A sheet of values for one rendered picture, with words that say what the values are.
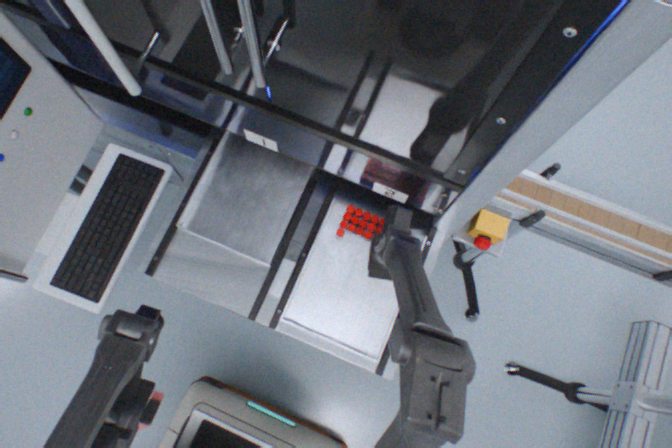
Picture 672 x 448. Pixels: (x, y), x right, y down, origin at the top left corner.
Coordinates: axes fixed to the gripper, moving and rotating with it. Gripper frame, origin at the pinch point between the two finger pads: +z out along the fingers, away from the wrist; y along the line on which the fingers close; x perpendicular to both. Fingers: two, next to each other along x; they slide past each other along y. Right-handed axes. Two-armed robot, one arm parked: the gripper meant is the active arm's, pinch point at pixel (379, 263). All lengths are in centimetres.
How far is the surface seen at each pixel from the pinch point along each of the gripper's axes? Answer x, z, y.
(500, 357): -63, 92, -15
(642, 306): -121, 92, 15
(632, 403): -84, 36, -24
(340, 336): 7.1, 3.8, -18.9
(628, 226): -62, -1, 19
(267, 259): 28.4, 4.2, -2.5
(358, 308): 3.5, 3.9, -11.5
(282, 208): 26.9, 4.4, 11.6
